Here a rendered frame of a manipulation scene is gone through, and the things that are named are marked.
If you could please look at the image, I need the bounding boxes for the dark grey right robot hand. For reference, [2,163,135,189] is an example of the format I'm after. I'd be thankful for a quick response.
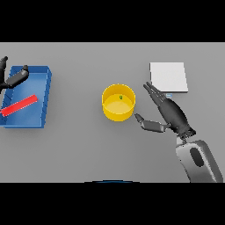
[134,81,197,141]

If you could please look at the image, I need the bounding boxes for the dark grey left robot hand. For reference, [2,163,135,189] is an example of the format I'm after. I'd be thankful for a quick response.
[0,55,30,95]

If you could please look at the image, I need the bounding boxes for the red beaker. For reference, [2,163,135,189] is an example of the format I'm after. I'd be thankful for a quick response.
[0,94,40,118]

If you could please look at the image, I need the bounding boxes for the pale square measuring scale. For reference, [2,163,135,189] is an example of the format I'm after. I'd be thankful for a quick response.
[149,62,189,94]

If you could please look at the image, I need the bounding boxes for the yellow bowl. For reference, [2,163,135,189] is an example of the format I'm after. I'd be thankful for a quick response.
[101,83,136,122]

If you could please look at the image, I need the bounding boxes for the blue tray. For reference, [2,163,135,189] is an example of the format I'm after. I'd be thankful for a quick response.
[0,65,53,129]

